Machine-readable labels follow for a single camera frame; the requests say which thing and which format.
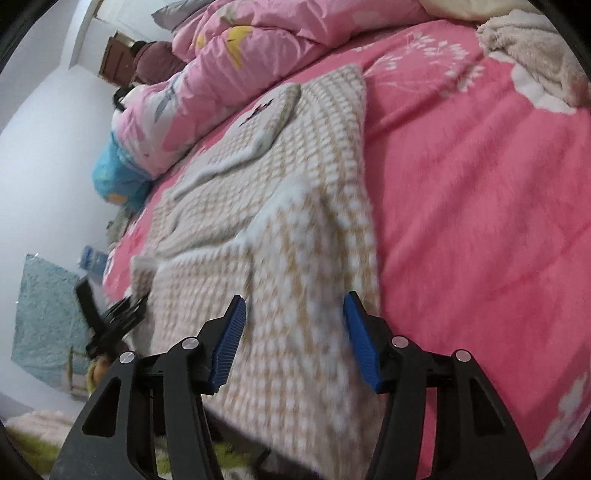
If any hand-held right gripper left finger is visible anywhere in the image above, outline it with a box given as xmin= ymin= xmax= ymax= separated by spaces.
xmin=50 ymin=295 xmax=247 ymax=480

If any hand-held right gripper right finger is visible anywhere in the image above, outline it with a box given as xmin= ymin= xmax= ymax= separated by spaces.
xmin=343 ymin=291 xmax=539 ymax=480

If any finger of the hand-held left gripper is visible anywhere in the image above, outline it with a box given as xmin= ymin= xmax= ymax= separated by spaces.
xmin=104 ymin=293 xmax=151 ymax=337

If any checked knit coat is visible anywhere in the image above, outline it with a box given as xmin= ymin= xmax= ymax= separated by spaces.
xmin=131 ymin=65 xmax=393 ymax=480

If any teal towel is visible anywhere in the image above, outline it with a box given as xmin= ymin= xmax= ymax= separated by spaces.
xmin=11 ymin=253 xmax=95 ymax=386

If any blue plastic packet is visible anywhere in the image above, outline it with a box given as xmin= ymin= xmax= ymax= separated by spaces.
xmin=79 ymin=244 xmax=109 ymax=278

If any grey-green cloth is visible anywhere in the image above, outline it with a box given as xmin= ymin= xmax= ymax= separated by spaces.
xmin=107 ymin=208 xmax=137 ymax=245

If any blue printed pillow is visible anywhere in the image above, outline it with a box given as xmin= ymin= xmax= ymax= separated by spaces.
xmin=91 ymin=138 xmax=155 ymax=213

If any pink floral blanket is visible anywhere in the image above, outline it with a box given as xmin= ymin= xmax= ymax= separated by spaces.
xmin=102 ymin=14 xmax=591 ymax=472

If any maroon bag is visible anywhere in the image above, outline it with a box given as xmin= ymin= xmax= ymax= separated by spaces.
xmin=131 ymin=41 xmax=188 ymax=88

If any brown wooden cabinet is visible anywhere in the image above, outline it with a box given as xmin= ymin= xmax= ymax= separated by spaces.
xmin=98 ymin=31 xmax=139 ymax=88

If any pink printed quilt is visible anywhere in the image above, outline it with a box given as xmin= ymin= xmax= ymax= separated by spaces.
xmin=113 ymin=0 xmax=444 ymax=178

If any grey cloth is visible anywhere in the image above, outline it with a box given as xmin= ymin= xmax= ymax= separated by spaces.
xmin=152 ymin=0 xmax=204 ymax=31

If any beige fluffy garment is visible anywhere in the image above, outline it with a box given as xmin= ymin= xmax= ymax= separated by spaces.
xmin=475 ymin=9 xmax=587 ymax=109

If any cream cloth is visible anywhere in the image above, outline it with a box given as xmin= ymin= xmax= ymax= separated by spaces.
xmin=418 ymin=0 xmax=541 ymax=24

